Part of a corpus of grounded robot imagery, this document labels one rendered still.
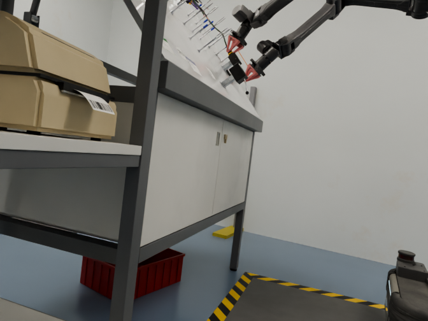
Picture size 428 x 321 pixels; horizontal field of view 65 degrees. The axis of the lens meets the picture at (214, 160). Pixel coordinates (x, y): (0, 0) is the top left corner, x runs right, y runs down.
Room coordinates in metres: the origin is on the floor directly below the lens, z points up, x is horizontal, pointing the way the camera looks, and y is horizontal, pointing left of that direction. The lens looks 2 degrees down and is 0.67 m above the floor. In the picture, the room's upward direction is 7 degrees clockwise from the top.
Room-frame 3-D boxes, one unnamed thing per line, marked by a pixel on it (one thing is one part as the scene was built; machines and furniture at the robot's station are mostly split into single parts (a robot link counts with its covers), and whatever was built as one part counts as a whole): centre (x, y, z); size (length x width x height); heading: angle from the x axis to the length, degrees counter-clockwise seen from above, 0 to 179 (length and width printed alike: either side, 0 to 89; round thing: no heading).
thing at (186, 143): (1.10, 0.08, 0.60); 0.55 x 0.02 x 0.39; 161
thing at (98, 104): (0.58, 0.22, 0.73); 0.06 x 0.05 x 0.03; 164
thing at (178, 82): (1.36, -0.03, 0.83); 1.18 x 0.06 x 0.06; 161
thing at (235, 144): (1.62, -0.10, 0.60); 0.55 x 0.03 x 0.39; 161
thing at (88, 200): (1.46, 0.27, 0.60); 1.17 x 0.58 x 0.40; 161
